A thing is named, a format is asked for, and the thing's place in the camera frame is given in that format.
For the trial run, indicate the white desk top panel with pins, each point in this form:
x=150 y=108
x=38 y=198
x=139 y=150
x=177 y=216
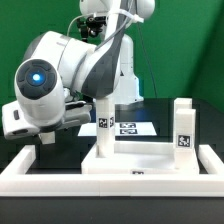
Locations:
x=133 y=157

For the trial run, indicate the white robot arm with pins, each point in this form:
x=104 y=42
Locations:
x=56 y=66

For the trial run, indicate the marker tag sheet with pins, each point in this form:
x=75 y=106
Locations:
x=122 y=129

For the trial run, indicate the black camera on mount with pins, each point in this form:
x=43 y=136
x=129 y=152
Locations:
x=96 y=22

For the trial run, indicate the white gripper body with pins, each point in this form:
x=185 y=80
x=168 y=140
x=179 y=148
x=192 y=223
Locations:
x=15 y=125

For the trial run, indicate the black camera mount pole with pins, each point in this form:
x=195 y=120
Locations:
x=88 y=28

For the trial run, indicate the white U-shaped fence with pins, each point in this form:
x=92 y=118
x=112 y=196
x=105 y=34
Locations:
x=15 y=181

